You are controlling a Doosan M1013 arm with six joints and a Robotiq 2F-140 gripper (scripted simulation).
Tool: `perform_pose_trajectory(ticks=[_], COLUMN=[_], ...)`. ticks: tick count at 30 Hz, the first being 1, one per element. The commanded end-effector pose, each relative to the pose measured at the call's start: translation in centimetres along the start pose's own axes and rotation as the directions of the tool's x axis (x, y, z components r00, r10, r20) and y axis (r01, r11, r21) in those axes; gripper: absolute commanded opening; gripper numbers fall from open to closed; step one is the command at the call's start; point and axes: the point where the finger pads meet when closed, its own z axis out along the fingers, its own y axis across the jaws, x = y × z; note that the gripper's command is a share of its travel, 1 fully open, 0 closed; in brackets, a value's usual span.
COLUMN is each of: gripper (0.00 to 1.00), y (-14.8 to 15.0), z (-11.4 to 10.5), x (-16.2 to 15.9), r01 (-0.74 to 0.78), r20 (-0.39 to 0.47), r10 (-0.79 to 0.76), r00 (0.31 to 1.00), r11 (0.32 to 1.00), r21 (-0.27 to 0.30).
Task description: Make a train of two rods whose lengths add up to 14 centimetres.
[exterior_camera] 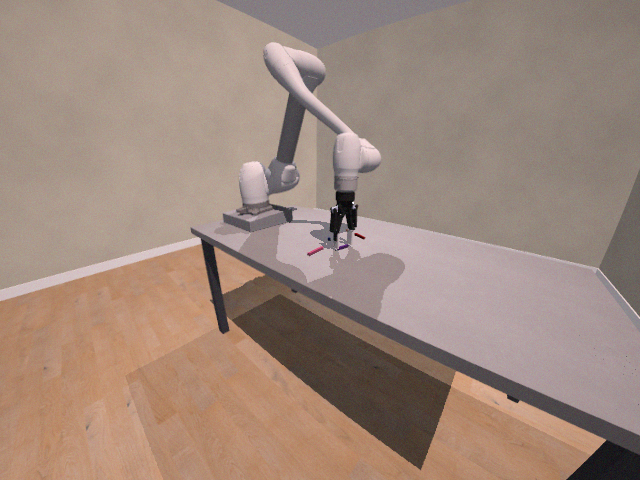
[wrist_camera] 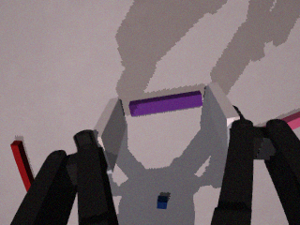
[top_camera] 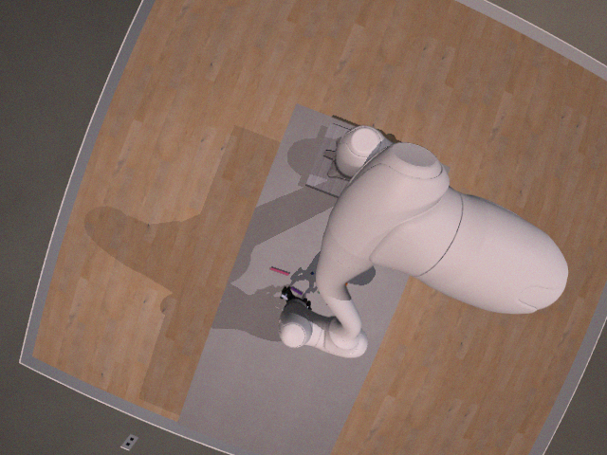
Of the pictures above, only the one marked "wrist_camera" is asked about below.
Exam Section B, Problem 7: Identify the pink rod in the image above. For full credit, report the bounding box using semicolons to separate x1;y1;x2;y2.
281;112;300;129

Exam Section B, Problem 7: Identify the small blue cube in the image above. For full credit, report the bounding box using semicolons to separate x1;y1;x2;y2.
157;196;168;209

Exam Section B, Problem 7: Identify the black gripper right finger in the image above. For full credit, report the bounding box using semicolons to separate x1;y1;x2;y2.
207;82;300;225

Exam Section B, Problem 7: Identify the purple rod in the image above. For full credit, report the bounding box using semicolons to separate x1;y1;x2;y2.
128;91;203;116

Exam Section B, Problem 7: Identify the red rod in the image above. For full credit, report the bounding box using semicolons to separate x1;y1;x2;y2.
10;141;34;191

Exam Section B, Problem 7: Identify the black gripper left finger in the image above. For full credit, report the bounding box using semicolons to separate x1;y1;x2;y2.
10;97;127;225

